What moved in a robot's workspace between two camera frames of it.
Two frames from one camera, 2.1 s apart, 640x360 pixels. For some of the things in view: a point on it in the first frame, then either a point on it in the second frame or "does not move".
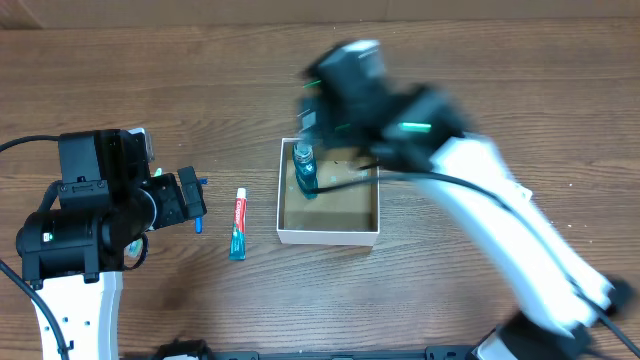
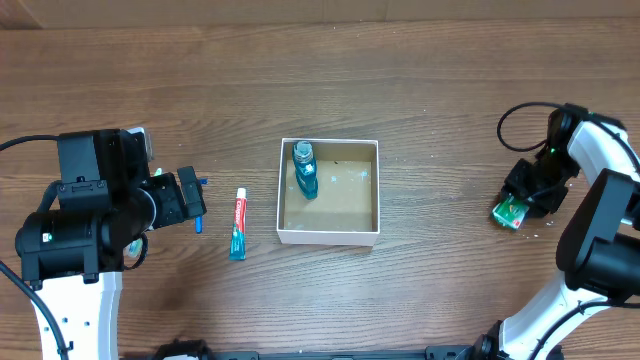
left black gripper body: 170,208 does not move
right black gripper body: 344,116 to 539,184
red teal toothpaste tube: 238,245 does not move
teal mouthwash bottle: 305,168 does not move
